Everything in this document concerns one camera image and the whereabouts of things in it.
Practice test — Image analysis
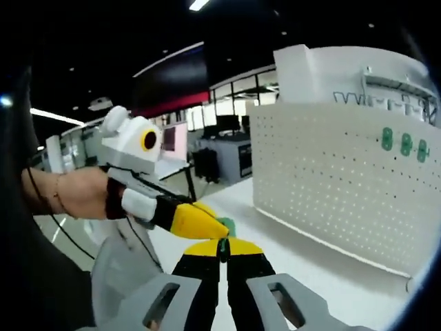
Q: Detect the wire shelf rack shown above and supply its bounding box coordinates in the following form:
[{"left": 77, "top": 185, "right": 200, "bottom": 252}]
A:
[{"left": 332, "top": 67, "right": 439, "bottom": 122}]

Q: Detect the office desk with monitors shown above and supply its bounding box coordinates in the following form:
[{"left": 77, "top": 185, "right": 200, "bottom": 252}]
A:
[{"left": 192, "top": 115, "right": 255, "bottom": 181}]

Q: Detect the straight ceiling light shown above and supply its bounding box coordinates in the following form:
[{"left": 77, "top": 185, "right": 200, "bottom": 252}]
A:
[{"left": 30, "top": 107, "right": 85, "bottom": 127}]

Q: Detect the green hook assembly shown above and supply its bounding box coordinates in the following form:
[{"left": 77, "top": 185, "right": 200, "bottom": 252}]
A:
[
  {"left": 381, "top": 126, "right": 393, "bottom": 151},
  {"left": 400, "top": 132, "right": 413, "bottom": 156},
  {"left": 216, "top": 216, "right": 239, "bottom": 263},
  {"left": 416, "top": 138, "right": 431, "bottom": 163}
]

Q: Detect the white pillar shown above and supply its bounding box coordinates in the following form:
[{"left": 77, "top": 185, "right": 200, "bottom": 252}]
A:
[{"left": 274, "top": 43, "right": 431, "bottom": 104}]

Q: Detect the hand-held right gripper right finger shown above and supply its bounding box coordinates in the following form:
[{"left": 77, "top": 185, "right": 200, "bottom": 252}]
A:
[{"left": 226, "top": 237, "right": 373, "bottom": 331}]

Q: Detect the person's dark clothing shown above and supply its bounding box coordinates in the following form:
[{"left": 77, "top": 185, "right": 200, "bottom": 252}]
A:
[{"left": 0, "top": 68, "right": 94, "bottom": 331}]

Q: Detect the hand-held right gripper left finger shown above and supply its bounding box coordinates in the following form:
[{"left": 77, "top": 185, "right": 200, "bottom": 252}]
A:
[{"left": 99, "top": 240, "right": 222, "bottom": 331}]

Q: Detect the person's left hand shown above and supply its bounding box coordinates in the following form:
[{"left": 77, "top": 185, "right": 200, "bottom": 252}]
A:
[{"left": 61, "top": 168, "right": 125, "bottom": 222}]

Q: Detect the grey chair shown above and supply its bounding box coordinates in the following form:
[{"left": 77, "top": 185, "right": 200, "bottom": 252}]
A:
[{"left": 90, "top": 220, "right": 166, "bottom": 328}]

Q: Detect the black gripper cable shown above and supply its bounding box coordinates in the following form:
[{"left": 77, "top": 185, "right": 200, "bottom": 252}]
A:
[{"left": 26, "top": 168, "right": 163, "bottom": 270}]

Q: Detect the curved ceiling light strip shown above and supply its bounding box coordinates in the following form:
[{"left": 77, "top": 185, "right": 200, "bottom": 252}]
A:
[{"left": 132, "top": 41, "right": 206, "bottom": 79}]

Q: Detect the white perforated mounting plate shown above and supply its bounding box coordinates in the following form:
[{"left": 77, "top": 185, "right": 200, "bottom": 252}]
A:
[{"left": 248, "top": 102, "right": 441, "bottom": 279}]

